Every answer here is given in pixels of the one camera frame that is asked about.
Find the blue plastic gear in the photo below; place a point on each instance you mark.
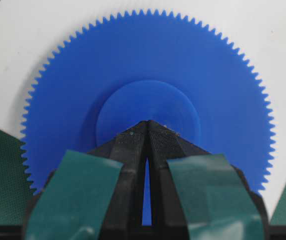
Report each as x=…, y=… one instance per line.
x=143, y=66

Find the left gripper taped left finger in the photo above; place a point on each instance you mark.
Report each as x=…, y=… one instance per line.
x=98, y=195

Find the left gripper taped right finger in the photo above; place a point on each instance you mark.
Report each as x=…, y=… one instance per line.
x=196, y=195

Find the white rectangular board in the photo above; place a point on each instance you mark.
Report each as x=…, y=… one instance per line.
x=31, y=30

